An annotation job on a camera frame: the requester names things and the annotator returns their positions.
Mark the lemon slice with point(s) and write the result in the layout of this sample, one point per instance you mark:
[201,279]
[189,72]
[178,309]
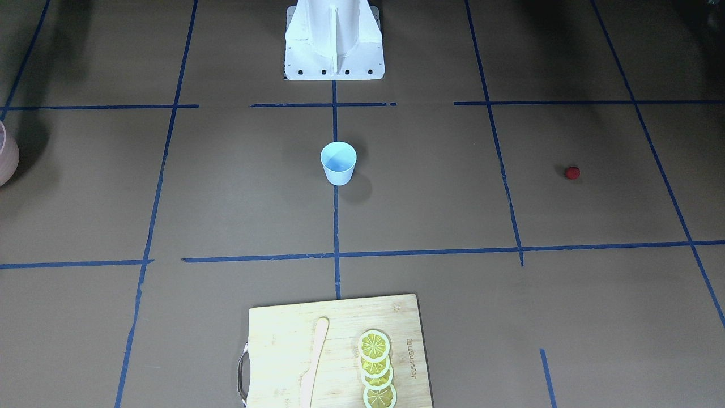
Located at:
[380,398]
[374,369]
[384,380]
[373,346]

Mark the red strawberry on table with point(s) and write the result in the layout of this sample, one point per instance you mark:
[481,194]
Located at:
[572,172]

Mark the pink bowl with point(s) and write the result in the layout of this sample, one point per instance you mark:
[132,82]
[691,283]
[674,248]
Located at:
[10,155]

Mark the wooden knife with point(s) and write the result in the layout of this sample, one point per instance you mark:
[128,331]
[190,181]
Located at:
[307,382]

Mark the bamboo cutting board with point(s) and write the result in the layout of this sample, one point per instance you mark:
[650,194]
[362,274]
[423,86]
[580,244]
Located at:
[277,352]

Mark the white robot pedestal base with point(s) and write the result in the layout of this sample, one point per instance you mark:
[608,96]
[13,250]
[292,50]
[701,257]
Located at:
[333,40]

